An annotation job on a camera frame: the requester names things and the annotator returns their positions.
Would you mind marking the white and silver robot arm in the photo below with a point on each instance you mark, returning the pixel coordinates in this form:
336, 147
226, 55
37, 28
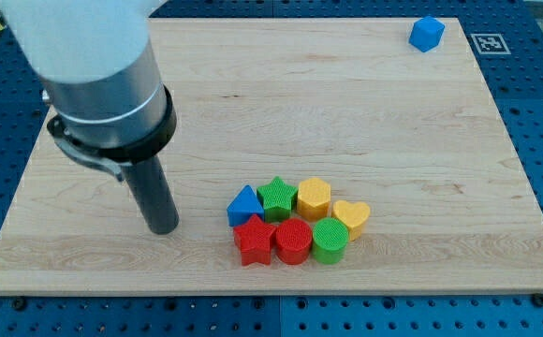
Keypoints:
96, 63

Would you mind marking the green star block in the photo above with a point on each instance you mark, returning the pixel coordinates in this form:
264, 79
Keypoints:
277, 199

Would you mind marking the blue triangle block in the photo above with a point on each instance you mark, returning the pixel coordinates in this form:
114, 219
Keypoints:
243, 206

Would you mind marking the red star block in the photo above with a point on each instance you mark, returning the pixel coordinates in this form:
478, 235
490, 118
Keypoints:
255, 240

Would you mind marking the yellow hexagon block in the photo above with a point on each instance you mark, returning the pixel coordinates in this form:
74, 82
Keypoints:
313, 199

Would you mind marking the red cylinder block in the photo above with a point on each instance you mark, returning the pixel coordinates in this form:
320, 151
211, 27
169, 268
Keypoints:
294, 240

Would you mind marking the green cylinder block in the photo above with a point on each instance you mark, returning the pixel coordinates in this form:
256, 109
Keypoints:
330, 238

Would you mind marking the yellow heart block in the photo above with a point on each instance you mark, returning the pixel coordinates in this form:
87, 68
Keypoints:
354, 216

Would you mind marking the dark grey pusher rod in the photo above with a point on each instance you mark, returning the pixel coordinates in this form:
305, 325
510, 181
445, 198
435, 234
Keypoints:
149, 187

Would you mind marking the wooden board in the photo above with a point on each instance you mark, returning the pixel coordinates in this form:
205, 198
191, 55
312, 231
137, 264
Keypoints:
416, 135

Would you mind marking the blue cube block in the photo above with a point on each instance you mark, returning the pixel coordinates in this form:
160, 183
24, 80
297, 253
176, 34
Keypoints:
426, 33

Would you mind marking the white fiducial marker tag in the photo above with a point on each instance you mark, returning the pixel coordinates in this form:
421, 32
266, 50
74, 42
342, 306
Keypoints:
490, 44

